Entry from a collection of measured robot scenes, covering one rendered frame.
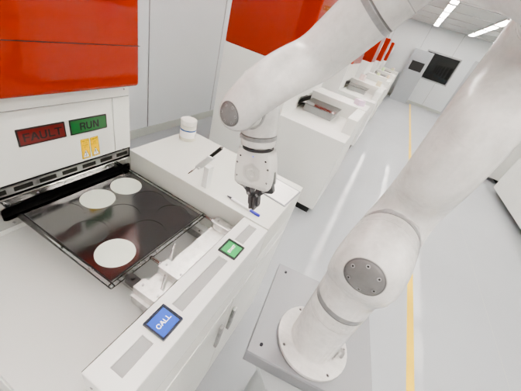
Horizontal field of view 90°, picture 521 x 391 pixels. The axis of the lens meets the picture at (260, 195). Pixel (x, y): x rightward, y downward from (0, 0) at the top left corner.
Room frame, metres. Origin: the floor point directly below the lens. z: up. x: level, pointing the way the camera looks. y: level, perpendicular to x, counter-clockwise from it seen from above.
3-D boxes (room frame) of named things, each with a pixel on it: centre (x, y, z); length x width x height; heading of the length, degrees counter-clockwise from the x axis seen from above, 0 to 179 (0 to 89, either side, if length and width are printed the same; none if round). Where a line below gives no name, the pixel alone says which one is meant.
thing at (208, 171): (0.77, 0.22, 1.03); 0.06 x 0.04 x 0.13; 73
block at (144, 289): (0.35, 0.18, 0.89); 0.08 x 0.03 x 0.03; 73
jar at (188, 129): (1.06, 0.40, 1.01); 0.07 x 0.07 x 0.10
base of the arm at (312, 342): (0.39, -0.25, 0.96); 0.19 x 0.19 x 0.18
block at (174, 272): (0.43, 0.16, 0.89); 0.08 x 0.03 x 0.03; 73
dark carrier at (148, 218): (0.57, 0.40, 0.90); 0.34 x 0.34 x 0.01; 73
